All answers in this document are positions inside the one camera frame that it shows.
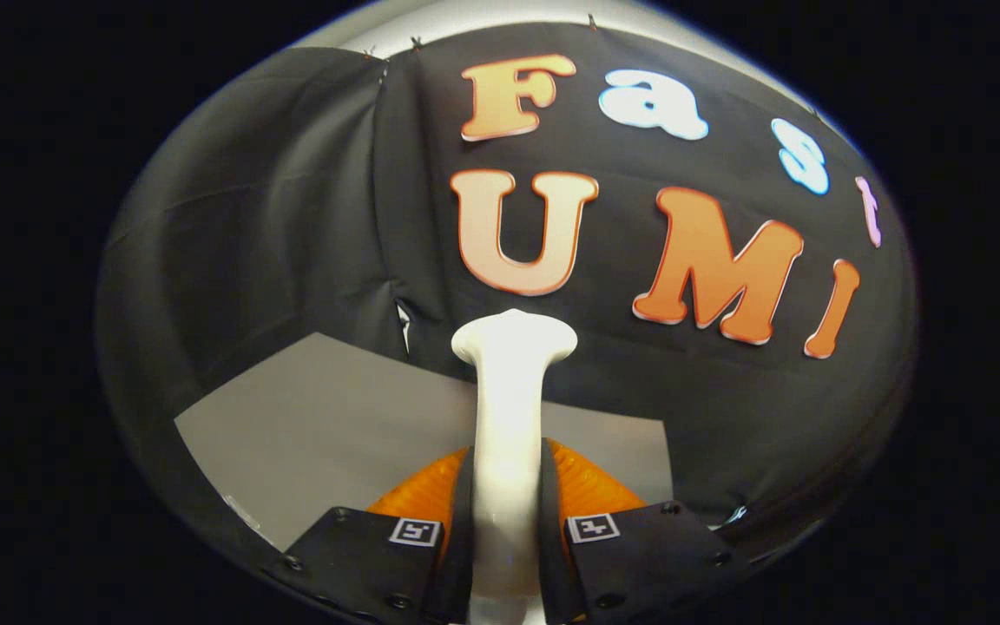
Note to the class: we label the grey drawer cabinet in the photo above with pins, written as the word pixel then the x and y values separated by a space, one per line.
pixel 335 417

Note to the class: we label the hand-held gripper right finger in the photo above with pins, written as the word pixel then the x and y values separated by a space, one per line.
pixel 665 555

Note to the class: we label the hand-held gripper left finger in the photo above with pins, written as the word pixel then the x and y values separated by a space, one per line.
pixel 361 555

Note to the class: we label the cream garment steamer head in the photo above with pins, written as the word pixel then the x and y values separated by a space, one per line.
pixel 509 434

